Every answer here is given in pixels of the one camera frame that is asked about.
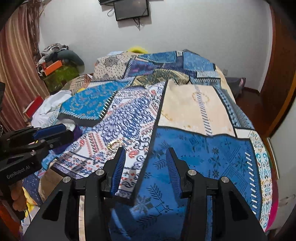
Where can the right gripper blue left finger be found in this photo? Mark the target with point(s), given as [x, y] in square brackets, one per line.
[114, 169]

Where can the white wardrobe with pink hearts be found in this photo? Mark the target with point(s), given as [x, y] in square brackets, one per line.
[284, 145]

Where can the pile of clothes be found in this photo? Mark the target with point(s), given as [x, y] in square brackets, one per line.
[57, 51]

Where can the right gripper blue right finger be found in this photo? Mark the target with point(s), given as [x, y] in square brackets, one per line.
[177, 171]

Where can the orange box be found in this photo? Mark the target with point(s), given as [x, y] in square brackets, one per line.
[53, 67]

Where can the green patterned storage box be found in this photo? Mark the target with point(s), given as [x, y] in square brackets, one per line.
[57, 79]

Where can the purple heart-shaped jewelry box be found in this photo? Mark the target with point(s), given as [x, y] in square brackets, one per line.
[77, 132]

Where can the dark bag on floor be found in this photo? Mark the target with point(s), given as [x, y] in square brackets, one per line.
[236, 85]

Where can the white crumpled cloth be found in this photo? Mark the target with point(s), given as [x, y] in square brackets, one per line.
[46, 115]

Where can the brown wooden door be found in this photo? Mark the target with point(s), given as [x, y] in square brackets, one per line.
[278, 91]

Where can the black wall television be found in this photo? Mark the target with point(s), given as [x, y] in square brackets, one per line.
[105, 2]

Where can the brown patterned pillow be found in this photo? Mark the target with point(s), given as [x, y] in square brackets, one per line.
[80, 82]

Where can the red box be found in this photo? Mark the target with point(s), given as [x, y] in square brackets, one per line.
[33, 107]

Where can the person's left hand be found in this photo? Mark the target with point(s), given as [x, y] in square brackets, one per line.
[18, 196]

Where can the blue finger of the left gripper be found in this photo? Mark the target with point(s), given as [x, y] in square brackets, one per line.
[59, 139]
[50, 130]

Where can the small black wall monitor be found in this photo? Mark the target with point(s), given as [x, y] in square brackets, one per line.
[130, 9]

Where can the striped brown curtain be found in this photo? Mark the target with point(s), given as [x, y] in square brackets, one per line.
[19, 55]

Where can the blue patchwork bedspread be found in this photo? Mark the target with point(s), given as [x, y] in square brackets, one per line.
[148, 103]

